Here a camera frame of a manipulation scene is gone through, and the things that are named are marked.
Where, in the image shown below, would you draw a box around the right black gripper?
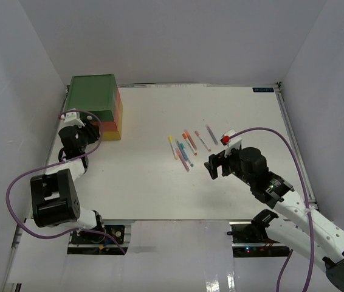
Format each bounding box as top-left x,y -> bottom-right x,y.
204,145 -> 254,187

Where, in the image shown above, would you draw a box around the purple cap thin pen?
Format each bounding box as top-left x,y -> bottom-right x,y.
205,124 -> 218,145

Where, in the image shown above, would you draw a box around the green top drawer box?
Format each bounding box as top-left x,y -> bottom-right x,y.
65,74 -> 117,122

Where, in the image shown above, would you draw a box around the yellow cap thin pen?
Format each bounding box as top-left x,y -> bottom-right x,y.
168,136 -> 178,160

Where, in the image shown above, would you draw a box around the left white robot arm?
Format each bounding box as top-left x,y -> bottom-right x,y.
30,122 -> 106,243

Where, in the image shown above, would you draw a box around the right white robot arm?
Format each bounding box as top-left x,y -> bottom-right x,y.
204,147 -> 344,291

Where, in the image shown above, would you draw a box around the stacked orange yellow drawers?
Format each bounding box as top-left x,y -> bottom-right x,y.
102,89 -> 123,141

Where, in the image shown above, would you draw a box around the salmon cap thin pen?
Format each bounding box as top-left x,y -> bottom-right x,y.
194,130 -> 211,152

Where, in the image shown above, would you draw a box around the blue thin pen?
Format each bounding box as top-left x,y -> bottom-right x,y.
179,143 -> 194,167

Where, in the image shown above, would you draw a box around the orange cap thin pen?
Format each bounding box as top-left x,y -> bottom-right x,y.
182,129 -> 198,156

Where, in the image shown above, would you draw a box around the blue logo sticker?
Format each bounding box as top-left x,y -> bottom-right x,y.
252,87 -> 274,92

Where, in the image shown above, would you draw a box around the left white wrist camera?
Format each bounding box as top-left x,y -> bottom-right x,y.
59,111 -> 85,127

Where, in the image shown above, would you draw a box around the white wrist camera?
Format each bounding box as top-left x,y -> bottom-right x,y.
220,129 -> 242,158
59,111 -> 85,127

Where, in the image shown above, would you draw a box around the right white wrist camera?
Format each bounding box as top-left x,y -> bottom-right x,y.
220,129 -> 242,158

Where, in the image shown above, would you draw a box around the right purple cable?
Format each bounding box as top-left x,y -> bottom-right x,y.
228,127 -> 315,292

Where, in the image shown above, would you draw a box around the purple cable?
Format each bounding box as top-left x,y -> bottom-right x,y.
228,127 -> 315,292
5,110 -> 127,255

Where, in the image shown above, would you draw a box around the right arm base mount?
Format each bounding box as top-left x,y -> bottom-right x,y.
226,209 -> 290,258

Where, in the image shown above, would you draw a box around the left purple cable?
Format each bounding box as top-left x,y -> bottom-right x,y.
5,110 -> 127,255

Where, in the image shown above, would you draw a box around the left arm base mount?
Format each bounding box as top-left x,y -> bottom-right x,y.
67,224 -> 128,256

